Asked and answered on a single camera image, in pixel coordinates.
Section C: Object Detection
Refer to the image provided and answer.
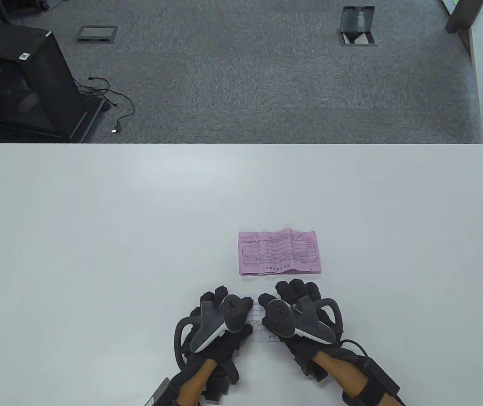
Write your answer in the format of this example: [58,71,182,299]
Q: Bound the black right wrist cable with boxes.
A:
[341,340,371,360]

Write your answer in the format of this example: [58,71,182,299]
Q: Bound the person's right forearm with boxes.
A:
[311,351,369,406]

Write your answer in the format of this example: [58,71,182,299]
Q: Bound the black white hand controller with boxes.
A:
[174,294,254,370]
[263,296,343,345]

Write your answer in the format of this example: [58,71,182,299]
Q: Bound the black white left hand controller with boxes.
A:
[174,294,254,370]

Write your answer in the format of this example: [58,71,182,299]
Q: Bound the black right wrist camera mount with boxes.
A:
[299,355,329,383]

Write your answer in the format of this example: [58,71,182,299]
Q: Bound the black floor cable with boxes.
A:
[77,76,136,135]

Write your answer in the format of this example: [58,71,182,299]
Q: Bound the black white right hand controller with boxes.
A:
[263,296,343,345]

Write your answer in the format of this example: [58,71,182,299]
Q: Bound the white paper invoice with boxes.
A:
[250,298,282,342]

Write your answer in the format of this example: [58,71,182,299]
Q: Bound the person's left forearm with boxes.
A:
[176,357,217,406]

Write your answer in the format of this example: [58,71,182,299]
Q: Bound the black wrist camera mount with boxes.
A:
[299,355,329,383]
[203,364,241,402]

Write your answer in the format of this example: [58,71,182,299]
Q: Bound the black right wrist strap box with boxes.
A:
[342,357,401,406]

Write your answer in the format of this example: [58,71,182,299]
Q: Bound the closed grey floor box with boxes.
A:
[76,25,119,44]

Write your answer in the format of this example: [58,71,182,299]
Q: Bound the black left wrist strap box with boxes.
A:
[142,378,172,406]

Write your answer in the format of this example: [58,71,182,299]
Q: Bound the pink paper invoice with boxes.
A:
[238,228,321,276]

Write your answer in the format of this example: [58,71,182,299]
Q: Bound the dark grey post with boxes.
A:
[445,0,483,34]

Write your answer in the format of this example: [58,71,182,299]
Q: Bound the black equipment cabinet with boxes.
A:
[0,19,106,143]

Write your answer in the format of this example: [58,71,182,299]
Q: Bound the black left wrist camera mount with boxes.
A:
[203,364,241,402]

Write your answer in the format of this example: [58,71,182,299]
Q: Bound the person's right hand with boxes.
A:
[258,279,343,368]

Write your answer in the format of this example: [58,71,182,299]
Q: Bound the person's left hand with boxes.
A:
[180,287,254,385]

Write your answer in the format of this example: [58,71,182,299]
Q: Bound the open grey floor box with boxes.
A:
[337,5,378,47]

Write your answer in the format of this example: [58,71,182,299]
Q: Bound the black wrist strap box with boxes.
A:
[142,378,172,406]
[342,357,401,406]

